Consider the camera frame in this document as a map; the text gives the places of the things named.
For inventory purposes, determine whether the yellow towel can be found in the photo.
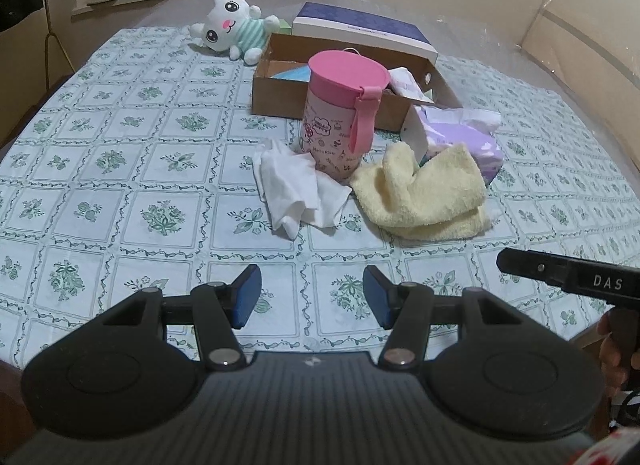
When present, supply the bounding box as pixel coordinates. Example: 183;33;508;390
349;141;491;242

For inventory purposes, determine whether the white tissue cloth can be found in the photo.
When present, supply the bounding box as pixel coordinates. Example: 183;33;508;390
253;139;352;240

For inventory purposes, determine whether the right hand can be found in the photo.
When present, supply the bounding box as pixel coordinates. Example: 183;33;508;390
597;312;628;398

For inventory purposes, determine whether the floral green white tablecloth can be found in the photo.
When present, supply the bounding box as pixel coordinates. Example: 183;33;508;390
1;28;639;367

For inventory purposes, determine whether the purple tissue pack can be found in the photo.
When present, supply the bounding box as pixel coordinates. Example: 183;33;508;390
400;104;504;185

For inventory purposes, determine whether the brown cardboard box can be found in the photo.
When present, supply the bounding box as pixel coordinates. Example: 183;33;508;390
250;32;464;133

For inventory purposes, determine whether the pink lidded cup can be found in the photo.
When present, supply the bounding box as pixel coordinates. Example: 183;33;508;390
300;50;390;181

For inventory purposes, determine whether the wooden chair back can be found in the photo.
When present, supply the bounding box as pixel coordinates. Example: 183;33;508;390
521;0;639;164

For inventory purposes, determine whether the green flat box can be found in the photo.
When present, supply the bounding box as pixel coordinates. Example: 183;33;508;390
278;19;292;35

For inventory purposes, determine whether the white bunny plush toy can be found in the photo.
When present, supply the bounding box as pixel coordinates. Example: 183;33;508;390
189;0;281;66

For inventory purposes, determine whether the blue and white flat box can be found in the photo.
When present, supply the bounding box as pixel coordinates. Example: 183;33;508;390
292;2;438;63

